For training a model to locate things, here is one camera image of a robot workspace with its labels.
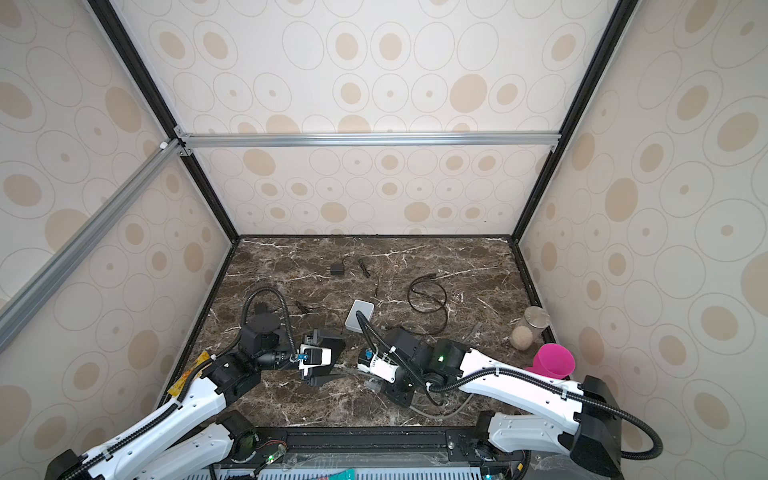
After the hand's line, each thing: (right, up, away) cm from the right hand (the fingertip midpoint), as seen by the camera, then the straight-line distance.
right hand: (386, 387), depth 73 cm
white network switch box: (-7, +16, +25) cm, 31 cm away
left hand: (-9, +10, -4) cm, 14 cm away
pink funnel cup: (+43, +5, +4) cm, 43 cm away
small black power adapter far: (-19, +28, +37) cm, 50 cm away
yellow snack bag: (-58, -4, +9) cm, 59 cm away
